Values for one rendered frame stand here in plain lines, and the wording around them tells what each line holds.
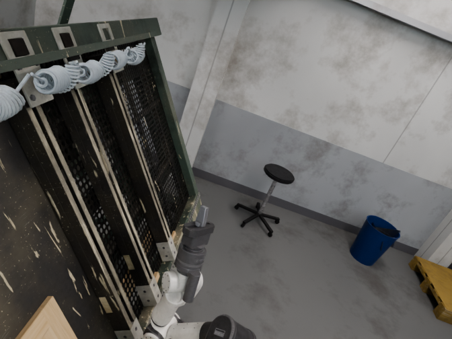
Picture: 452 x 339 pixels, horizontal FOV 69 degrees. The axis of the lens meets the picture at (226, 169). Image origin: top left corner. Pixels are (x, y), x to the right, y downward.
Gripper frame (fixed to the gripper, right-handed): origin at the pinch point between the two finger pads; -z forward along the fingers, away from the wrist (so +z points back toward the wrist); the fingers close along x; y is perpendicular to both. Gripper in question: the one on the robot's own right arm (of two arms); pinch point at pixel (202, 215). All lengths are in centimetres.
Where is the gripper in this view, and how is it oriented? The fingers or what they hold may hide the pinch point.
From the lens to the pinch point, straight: 103.6
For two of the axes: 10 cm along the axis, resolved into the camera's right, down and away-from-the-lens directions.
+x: -5.5, 0.1, -8.4
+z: -2.8, 9.4, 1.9
